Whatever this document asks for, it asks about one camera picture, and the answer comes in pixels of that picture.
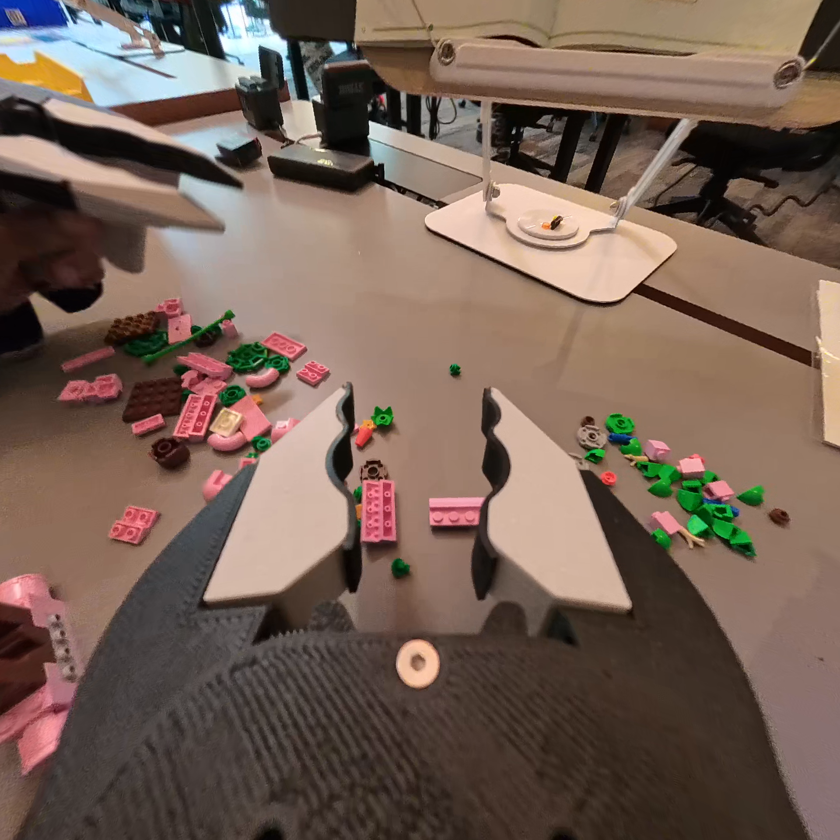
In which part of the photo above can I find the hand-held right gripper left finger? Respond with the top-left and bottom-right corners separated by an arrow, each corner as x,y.
202,382 -> 364,632

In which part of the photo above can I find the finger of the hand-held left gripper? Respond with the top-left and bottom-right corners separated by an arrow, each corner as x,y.
0,97 -> 245,191
0,153 -> 228,274

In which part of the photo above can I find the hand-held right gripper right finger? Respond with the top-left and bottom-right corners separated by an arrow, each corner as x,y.
471,387 -> 634,639

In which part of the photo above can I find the pile of pink toy bricks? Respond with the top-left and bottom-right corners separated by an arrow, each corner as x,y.
58,297 -> 401,546

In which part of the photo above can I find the pink brown brick assembly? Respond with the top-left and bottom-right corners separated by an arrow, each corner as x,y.
0,573 -> 81,777

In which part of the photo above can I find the person's left hand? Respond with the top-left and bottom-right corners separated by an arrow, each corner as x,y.
0,213 -> 106,315

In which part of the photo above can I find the wooden edged table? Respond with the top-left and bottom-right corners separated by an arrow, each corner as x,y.
0,26 -> 291,127

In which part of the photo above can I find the yellow plastic bin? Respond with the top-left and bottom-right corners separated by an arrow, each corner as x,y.
0,51 -> 94,105

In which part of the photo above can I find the small black battery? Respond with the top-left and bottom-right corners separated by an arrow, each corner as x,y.
215,136 -> 263,169

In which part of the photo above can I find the blue plastic bin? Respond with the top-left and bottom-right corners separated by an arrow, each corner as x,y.
0,0 -> 67,30

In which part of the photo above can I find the brown square toy plate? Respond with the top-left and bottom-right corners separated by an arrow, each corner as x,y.
104,311 -> 159,346
122,377 -> 184,424

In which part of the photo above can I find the pile of green toy pieces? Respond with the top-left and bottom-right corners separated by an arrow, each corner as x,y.
570,412 -> 791,559

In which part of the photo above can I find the black battery charger case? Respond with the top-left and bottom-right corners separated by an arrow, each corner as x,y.
235,75 -> 284,130

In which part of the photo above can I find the green toy rod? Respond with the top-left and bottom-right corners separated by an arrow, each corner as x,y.
142,310 -> 236,366

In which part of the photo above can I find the black charging dock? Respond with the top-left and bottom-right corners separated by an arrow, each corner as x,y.
311,60 -> 376,157

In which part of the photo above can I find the white book stand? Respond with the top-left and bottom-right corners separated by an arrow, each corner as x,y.
356,26 -> 840,304

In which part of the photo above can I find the open instruction booklet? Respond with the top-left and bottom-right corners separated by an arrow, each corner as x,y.
354,0 -> 824,52

